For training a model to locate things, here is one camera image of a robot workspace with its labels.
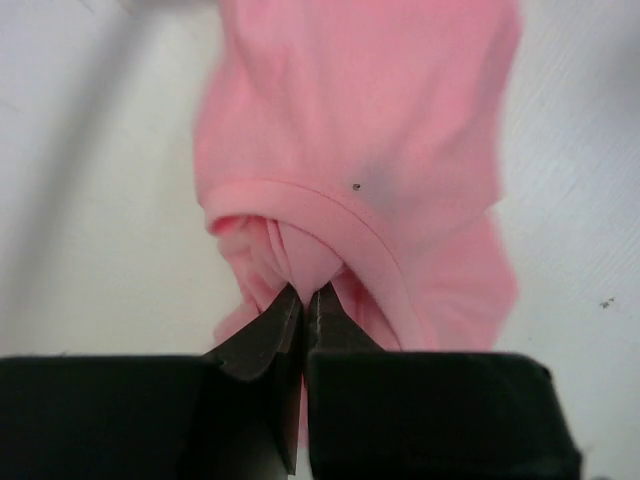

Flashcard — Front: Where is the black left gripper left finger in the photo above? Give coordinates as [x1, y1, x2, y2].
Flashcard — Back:
[1, 287, 303, 479]

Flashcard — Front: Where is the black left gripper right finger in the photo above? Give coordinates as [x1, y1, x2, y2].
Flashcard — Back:
[305, 285, 582, 479]

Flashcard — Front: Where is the pink t shirt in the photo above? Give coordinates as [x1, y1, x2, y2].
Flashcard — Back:
[194, 1, 521, 350]

